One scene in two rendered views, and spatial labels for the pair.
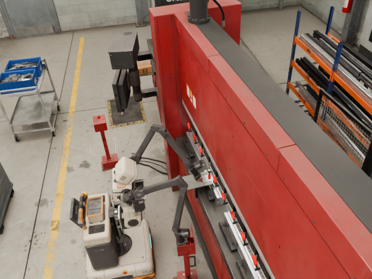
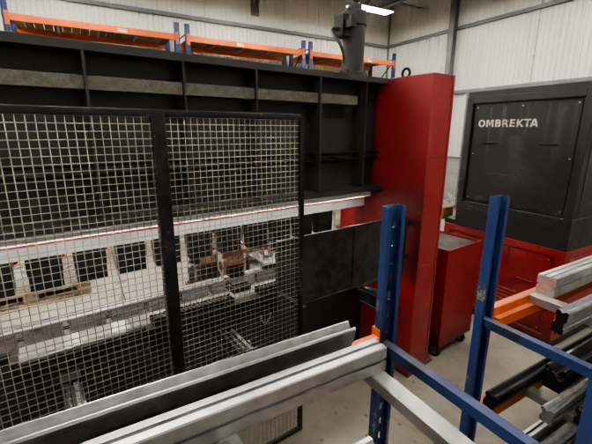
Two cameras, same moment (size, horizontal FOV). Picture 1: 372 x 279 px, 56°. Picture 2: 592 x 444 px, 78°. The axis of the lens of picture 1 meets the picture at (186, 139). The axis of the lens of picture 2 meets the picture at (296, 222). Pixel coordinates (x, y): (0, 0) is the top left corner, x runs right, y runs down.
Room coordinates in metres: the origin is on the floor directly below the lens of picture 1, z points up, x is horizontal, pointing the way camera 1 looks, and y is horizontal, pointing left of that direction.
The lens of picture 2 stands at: (1.58, -2.60, 1.93)
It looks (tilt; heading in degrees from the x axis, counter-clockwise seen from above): 14 degrees down; 67
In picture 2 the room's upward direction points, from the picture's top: straight up
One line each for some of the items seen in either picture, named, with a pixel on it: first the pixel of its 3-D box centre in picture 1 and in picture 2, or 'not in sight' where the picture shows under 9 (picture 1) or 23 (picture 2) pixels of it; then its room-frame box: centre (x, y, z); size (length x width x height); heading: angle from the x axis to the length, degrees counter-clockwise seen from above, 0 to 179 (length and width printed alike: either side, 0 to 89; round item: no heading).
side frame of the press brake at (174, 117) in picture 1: (198, 107); (385, 226); (3.40, -0.16, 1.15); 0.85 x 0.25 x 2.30; 103
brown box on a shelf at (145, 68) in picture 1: (143, 67); (441, 210); (4.71, 0.55, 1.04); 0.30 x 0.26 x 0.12; 8
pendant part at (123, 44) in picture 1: (129, 77); not in sight; (3.53, 0.58, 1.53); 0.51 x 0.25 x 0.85; 178
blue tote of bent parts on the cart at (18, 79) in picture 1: (18, 81); not in sight; (4.76, 2.44, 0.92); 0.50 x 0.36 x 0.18; 98
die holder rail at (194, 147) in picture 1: (195, 148); not in sight; (2.95, -0.09, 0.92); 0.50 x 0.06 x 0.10; 13
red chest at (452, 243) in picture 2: not in sight; (433, 290); (3.95, -0.21, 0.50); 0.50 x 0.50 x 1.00; 13
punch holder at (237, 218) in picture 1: (244, 223); (166, 248); (1.66, -0.40, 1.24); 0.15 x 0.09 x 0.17; 13
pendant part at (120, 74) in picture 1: (122, 88); not in sight; (3.48, 0.67, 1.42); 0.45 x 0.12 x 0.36; 178
